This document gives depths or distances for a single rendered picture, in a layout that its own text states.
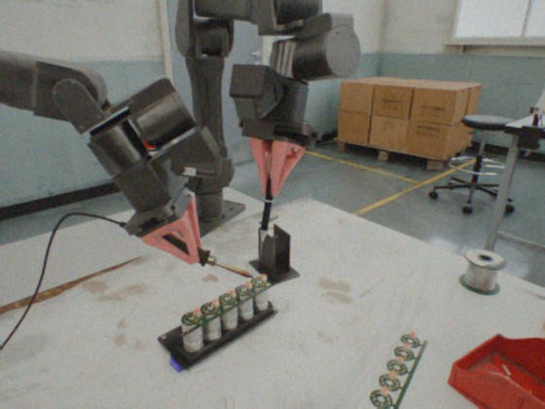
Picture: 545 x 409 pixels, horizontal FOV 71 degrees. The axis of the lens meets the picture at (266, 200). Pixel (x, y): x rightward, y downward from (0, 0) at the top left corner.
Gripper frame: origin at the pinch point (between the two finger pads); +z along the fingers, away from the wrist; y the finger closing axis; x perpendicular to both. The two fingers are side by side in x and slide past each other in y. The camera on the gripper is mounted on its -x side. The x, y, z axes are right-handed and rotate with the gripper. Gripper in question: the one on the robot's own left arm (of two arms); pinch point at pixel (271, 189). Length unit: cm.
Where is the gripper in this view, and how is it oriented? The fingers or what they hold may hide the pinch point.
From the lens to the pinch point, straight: 53.7
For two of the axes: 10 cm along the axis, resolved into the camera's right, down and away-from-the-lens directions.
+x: 4.5, -0.2, 8.9
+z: -1.5, 9.8, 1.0
